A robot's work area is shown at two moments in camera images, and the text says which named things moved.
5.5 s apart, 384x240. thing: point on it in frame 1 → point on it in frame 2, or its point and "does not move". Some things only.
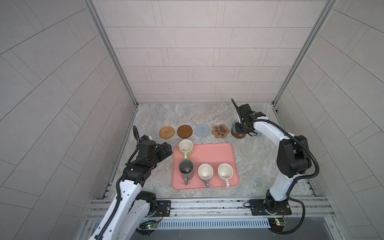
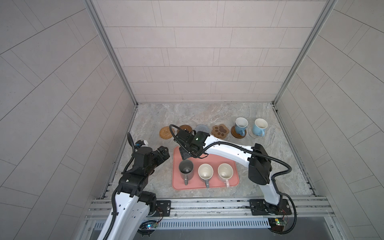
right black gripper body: (241, 128) → (185, 151)
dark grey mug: (186, 170) does not move
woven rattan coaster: (166, 132) does not move
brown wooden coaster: (236, 135) does not move
